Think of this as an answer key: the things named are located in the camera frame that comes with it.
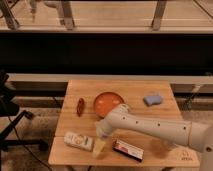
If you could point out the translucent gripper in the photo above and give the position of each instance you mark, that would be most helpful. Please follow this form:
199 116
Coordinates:
98 146

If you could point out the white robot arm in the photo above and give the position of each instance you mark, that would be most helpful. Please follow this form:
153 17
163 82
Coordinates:
196 136

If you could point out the wooden table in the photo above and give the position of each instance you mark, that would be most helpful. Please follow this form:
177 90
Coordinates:
133 92

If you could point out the red brown small object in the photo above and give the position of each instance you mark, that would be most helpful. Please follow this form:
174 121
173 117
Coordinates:
80 106

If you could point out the white plastic bottle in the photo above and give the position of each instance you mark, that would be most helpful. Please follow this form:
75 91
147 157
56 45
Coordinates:
78 140

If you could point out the blue sponge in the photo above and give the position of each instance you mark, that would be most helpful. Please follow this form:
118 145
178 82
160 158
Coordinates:
153 100

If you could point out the black red white box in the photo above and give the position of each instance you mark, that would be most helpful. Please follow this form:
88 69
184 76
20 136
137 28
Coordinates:
128 150

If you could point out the orange bowl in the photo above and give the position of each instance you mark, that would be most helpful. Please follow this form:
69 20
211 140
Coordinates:
105 102

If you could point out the white paper cup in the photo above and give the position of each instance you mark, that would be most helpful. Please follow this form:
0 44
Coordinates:
170 145

